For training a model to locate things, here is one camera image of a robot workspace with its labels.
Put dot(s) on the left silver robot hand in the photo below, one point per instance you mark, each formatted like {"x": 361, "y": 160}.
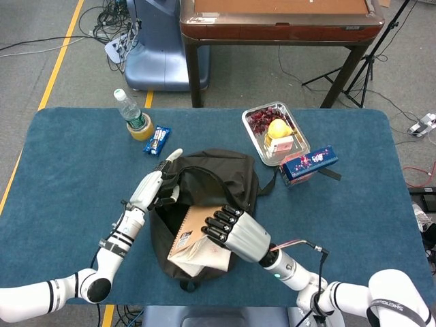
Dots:
{"x": 146, "y": 190}

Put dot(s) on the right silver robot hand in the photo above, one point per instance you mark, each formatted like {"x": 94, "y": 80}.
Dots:
{"x": 245, "y": 235}

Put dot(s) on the kraft cover spiral notebook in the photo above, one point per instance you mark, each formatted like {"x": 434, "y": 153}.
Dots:
{"x": 194, "y": 225}

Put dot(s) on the black fabric backpack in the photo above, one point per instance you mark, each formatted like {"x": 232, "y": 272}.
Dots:
{"x": 218, "y": 177}

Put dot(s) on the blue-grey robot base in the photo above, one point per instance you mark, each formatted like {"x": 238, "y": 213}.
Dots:
{"x": 160, "y": 61}

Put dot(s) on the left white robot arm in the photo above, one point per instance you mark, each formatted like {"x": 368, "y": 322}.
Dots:
{"x": 112, "y": 252}

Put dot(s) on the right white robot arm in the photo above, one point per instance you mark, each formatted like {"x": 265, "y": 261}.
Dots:
{"x": 385, "y": 296}

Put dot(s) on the blue cookie packet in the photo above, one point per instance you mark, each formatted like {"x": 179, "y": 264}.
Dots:
{"x": 157, "y": 140}

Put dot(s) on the yellow tape roll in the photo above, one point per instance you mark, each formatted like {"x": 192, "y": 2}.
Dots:
{"x": 143, "y": 135}

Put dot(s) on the clear plastic water bottle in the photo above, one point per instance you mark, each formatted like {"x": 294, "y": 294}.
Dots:
{"x": 129, "y": 110}

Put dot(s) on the grey robot torso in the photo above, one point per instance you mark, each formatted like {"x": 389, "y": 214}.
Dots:
{"x": 211, "y": 316}

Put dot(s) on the white pink small box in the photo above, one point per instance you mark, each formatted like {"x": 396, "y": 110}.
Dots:
{"x": 281, "y": 145}

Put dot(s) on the dark blue long box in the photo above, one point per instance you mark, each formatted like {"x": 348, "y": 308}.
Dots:
{"x": 310, "y": 161}

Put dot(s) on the metal tray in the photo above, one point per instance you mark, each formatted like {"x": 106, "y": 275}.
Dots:
{"x": 300, "y": 145}

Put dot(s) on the yellow round fruit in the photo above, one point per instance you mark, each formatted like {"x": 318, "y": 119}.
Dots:
{"x": 280, "y": 128}

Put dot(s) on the red grape bunch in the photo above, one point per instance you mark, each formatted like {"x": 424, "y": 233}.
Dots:
{"x": 259, "y": 122}

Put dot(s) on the blue tablecloth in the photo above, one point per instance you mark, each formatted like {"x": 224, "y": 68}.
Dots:
{"x": 357, "y": 204}

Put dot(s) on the white power strip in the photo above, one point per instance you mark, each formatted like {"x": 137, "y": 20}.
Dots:
{"x": 114, "y": 49}
{"x": 422, "y": 126}

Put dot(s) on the brown mahjong table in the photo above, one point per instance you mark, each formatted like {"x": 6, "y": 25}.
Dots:
{"x": 272, "y": 30}

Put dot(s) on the black tripod stand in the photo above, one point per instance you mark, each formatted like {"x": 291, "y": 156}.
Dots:
{"x": 368, "y": 59}

